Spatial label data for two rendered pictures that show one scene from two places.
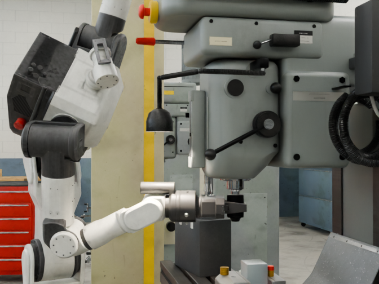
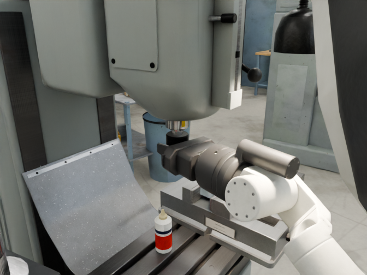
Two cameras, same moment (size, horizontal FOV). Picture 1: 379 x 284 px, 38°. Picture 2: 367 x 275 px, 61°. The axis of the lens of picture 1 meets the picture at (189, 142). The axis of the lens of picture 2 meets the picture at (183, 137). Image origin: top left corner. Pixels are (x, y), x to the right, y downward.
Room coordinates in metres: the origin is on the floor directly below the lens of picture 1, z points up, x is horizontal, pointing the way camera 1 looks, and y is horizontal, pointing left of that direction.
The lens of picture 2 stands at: (1.92, 0.34, 1.48)
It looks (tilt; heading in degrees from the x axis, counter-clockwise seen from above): 20 degrees down; 229
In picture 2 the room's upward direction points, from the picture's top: straight up
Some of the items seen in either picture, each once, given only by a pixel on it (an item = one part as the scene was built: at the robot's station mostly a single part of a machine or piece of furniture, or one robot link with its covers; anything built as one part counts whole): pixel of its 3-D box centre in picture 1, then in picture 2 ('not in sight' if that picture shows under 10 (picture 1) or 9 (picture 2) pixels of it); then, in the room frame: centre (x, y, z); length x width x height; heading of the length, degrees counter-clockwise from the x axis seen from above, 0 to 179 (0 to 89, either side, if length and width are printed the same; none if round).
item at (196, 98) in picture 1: (196, 129); (229, 44); (1.51, -0.02, 1.45); 0.04 x 0.04 x 0.21; 12
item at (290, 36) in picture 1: (274, 42); not in sight; (1.41, -0.22, 1.66); 0.12 x 0.04 x 0.04; 102
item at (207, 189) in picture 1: (207, 178); not in sight; (1.90, -0.06, 1.29); 0.03 x 0.03 x 0.11
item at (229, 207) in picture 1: (235, 208); not in sight; (1.50, -0.12, 1.23); 0.06 x 0.02 x 0.03; 87
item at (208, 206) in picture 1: (202, 207); (206, 164); (1.53, -0.04, 1.23); 0.13 x 0.12 x 0.10; 177
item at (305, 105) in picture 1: (300, 121); (106, 26); (1.57, -0.32, 1.47); 0.24 x 0.19 x 0.26; 12
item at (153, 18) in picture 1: (153, 12); not in sight; (1.48, 0.10, 1.76); 0.06 x 0.02 x 0.06; 12
